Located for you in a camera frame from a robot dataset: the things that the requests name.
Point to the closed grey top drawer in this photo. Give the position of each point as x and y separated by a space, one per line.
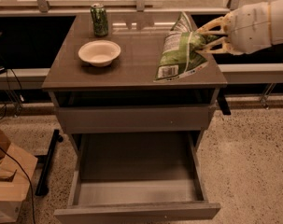
133 120

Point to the green soda can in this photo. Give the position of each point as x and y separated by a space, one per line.
99 20

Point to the grey drawer cabinet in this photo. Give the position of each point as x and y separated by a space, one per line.
129 80

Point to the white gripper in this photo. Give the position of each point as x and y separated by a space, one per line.
249 27

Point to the brown cardboard box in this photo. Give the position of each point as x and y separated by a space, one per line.
16 170

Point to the green jalapeno chip bag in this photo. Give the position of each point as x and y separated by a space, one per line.
180 57

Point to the white paper bowl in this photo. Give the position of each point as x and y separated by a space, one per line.
99 53

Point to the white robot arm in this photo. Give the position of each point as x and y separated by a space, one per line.
276 22

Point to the open grey middle drawer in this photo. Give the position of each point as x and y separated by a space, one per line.
131 178

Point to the black stand leg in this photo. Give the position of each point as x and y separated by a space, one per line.
45 160

